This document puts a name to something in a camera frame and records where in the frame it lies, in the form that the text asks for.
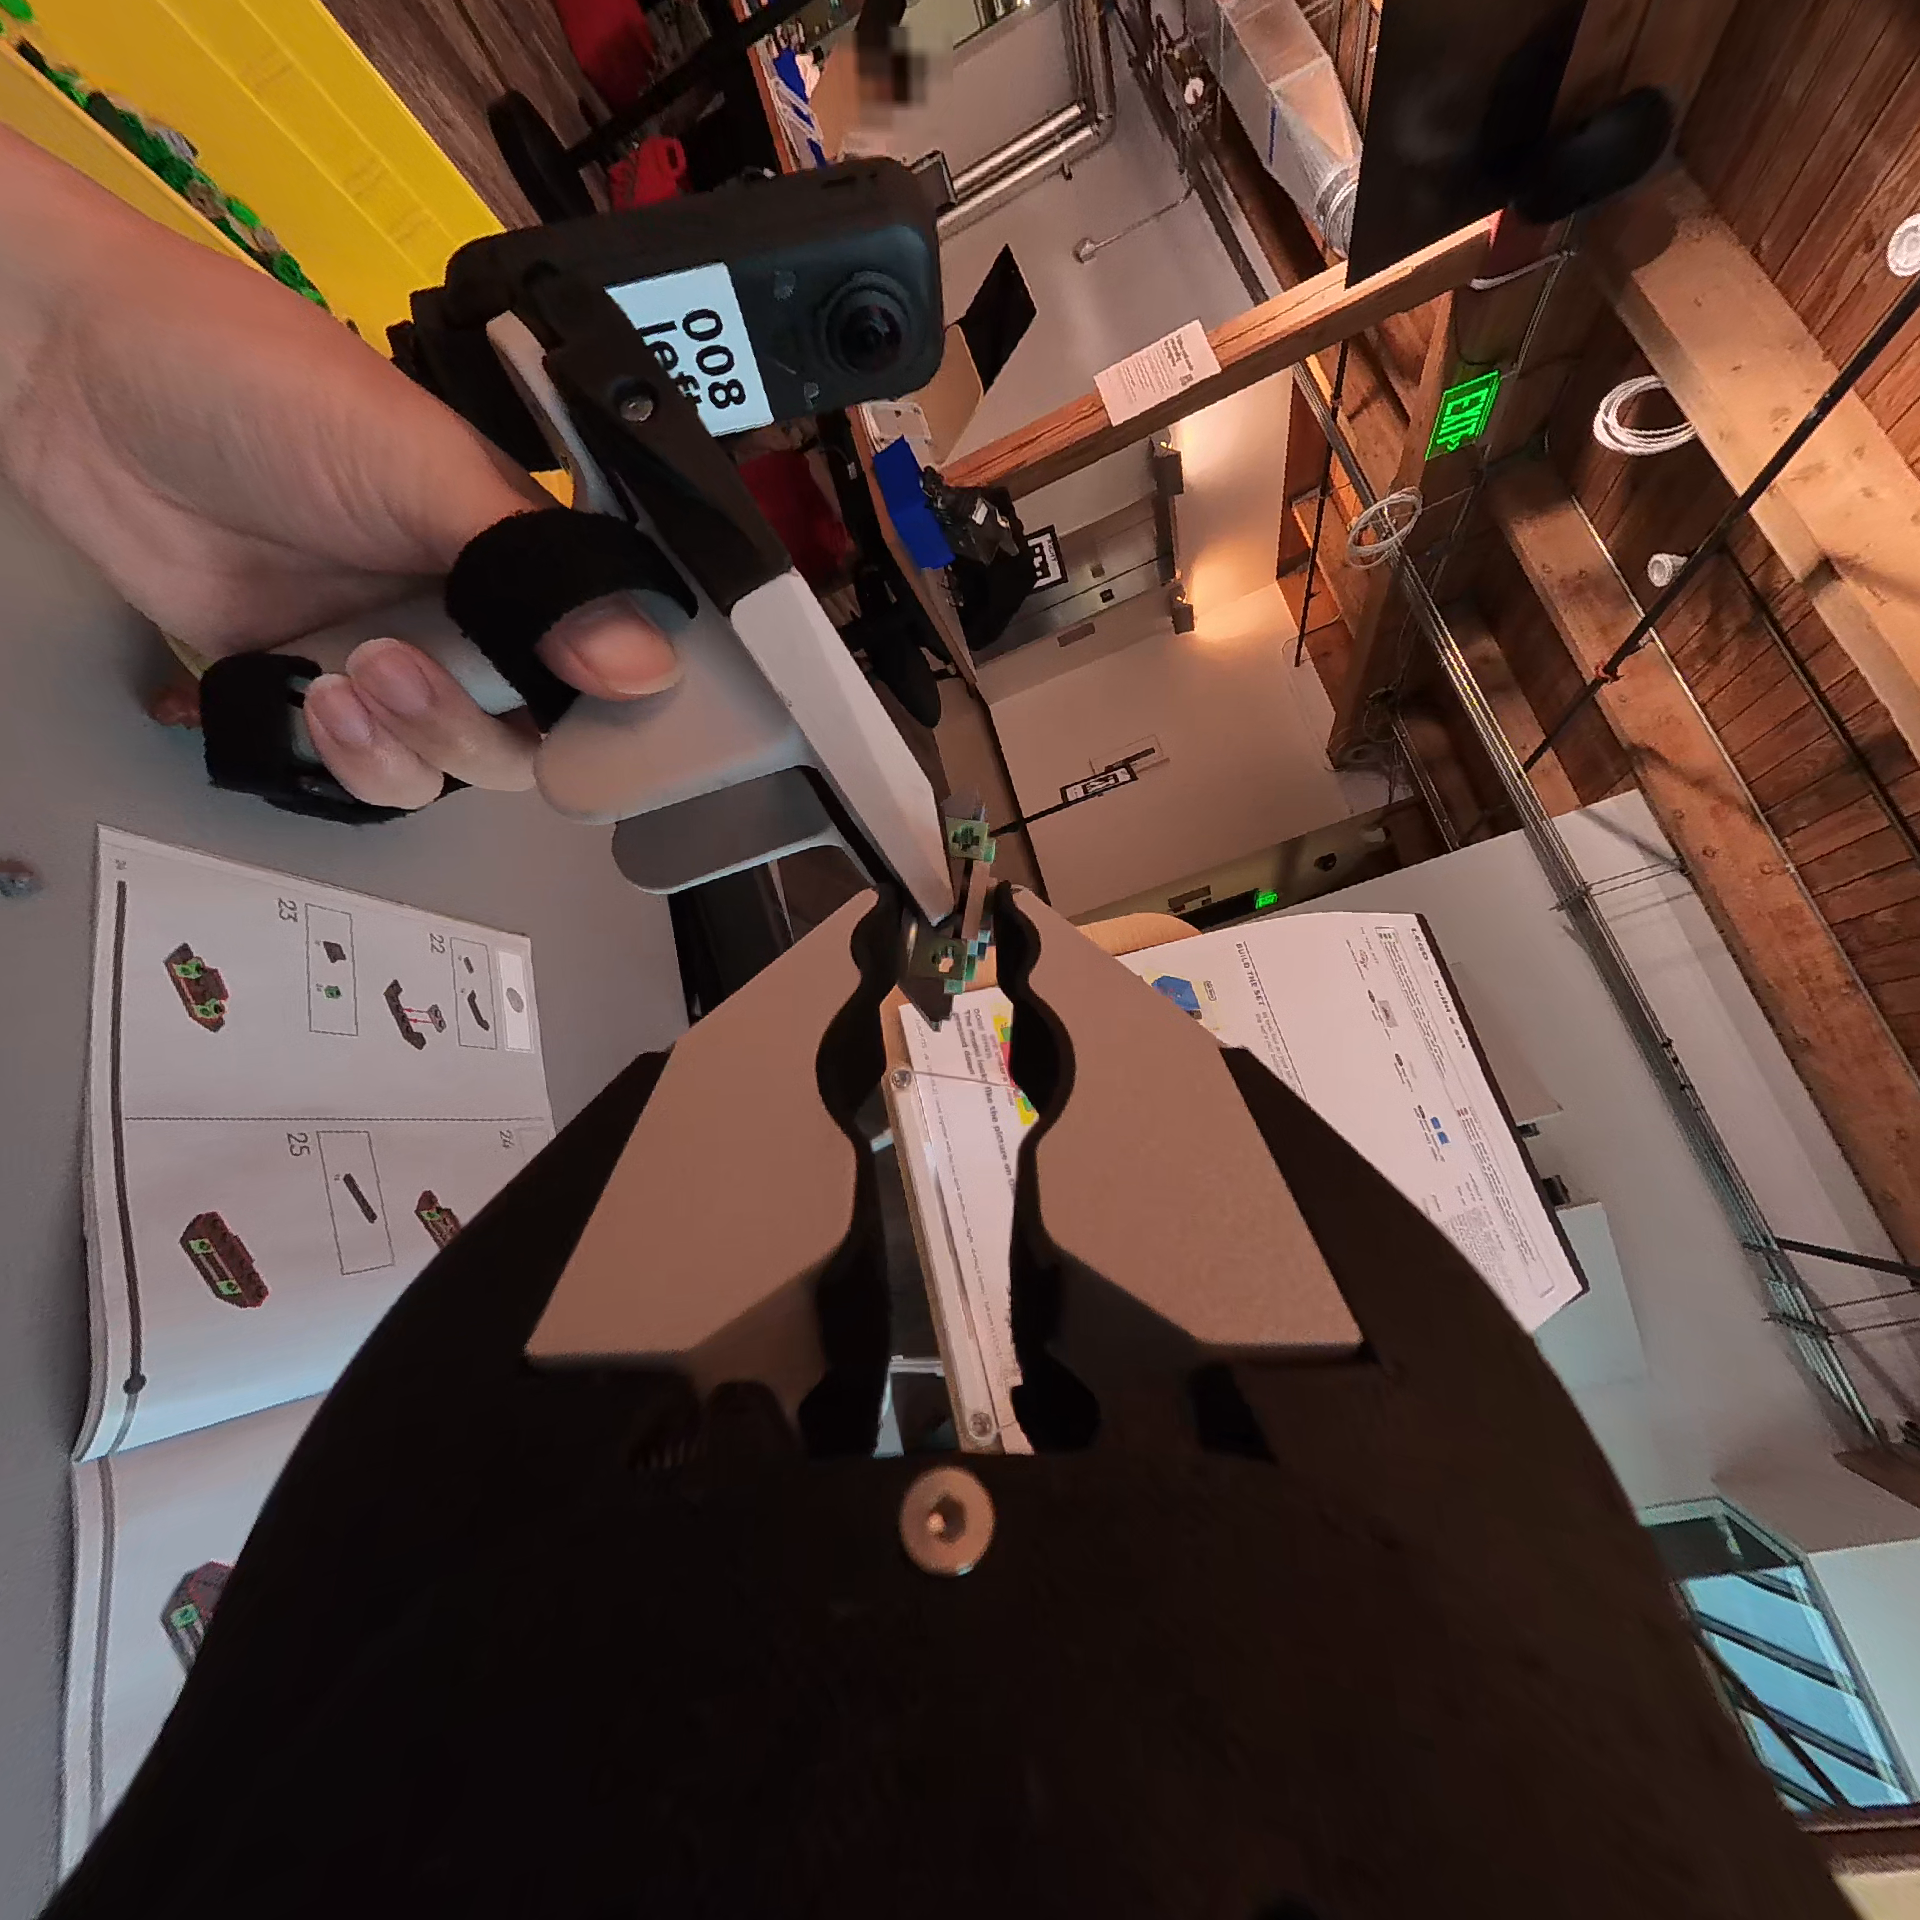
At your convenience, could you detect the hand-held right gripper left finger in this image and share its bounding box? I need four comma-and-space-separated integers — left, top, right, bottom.
525, 885, 895, 1454

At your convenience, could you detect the black and green brick assembly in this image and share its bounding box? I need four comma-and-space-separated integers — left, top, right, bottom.
895, 807, 1004, 1029

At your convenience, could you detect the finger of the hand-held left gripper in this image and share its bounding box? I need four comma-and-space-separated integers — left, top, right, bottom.
613, 767, 868, 899
732, 574, 966, 924

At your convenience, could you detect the open instruction booklet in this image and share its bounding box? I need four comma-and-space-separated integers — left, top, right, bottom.
60, 826, 558, 1893

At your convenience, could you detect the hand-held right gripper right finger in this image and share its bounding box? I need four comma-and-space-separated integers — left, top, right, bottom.
991, 882, 1367, 1454

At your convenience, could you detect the green exit sign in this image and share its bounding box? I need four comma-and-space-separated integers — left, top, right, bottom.
1430, 367, 1509, 463

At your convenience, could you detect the paper notice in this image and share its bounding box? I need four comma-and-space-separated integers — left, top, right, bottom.
1095, 323, 1224, 426

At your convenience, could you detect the yellow plastic bin with bricks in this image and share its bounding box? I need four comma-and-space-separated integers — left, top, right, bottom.
0, 0, 506, 348

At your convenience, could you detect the printed instruction sheet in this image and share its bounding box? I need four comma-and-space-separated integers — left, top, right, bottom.
884, 908, 1588, 1443

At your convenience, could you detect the pile of green toy bricks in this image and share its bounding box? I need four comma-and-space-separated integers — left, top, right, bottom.
15, 37, 331, 309

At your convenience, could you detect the person's left hand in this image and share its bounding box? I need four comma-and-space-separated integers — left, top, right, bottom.
0, 127, 692, 797

